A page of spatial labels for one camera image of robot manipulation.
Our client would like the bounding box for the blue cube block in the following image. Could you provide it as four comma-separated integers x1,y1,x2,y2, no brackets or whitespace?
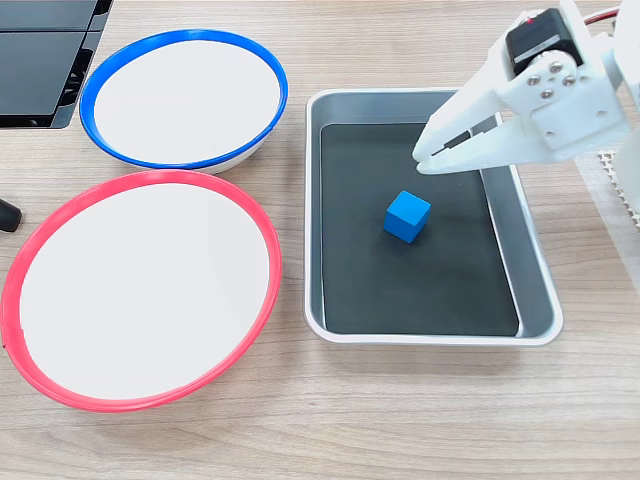
383,189,432,245

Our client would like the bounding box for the silver metal tray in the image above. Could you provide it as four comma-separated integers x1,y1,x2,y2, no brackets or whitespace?
303,88,565,346

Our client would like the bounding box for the black tray liner mat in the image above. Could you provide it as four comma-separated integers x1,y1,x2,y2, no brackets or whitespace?
319,122,521,337

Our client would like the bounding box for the blue-rimmed white dish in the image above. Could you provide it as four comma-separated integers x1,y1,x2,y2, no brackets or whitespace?
78,28,290,175

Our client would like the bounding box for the red-rimmed white dish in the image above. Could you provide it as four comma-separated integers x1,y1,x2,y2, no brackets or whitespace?
0,168,283,414

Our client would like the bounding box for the translucent plastic sheet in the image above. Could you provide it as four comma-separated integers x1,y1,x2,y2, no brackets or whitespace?
573,148,640,292

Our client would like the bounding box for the black flat device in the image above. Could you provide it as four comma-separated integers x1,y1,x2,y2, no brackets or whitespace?
0,0,115,130

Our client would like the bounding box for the small black rounded object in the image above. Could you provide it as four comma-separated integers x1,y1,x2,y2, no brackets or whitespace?
0,197,24,234

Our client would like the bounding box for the red cable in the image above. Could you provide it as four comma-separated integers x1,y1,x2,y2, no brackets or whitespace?
582,6,622,25

